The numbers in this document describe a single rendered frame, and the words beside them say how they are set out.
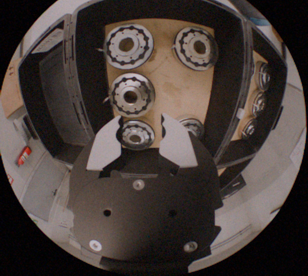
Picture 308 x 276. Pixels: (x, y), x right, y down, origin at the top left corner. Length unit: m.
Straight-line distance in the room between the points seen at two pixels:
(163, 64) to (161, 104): 0.10
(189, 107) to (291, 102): 3.09
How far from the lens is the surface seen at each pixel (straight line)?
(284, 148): 3.33
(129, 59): 0.20
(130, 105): 0.21
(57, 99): 0.40
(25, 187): 3.09
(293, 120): 3.20
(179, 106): 0.26
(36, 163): 3.12
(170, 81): 0.24
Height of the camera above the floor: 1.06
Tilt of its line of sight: 58 degrees down
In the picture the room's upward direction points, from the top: 179 degrees clockwise
